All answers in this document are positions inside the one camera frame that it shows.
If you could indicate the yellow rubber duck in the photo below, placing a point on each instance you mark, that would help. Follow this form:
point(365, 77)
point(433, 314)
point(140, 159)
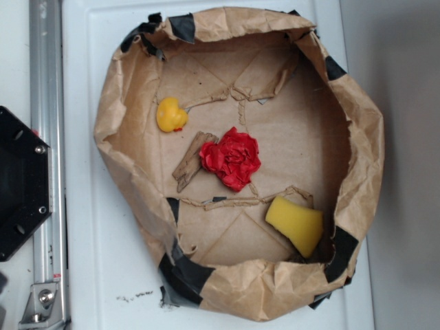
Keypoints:
point(169, 116)

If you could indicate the crumpled red paper ball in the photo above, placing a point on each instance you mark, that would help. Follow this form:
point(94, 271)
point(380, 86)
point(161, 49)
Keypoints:
point(233, 159)

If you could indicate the brown paper bag bin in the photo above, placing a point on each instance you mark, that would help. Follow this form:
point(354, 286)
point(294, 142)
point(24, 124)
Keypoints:
point(321, 145)

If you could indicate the brown wood bark piece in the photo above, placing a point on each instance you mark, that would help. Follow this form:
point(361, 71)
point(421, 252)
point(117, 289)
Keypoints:
point(191, 163)

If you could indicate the yellow sponge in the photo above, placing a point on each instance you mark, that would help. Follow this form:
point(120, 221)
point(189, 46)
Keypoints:
point(303, 226)

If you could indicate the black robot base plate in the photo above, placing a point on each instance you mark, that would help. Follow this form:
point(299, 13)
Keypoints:
point(25, 183)

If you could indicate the aluminium extrusion rail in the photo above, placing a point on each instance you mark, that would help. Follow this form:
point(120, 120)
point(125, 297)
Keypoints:
point(46, 108)

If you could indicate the metal corner bracket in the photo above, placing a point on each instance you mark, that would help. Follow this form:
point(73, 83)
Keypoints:
point(44, 307)

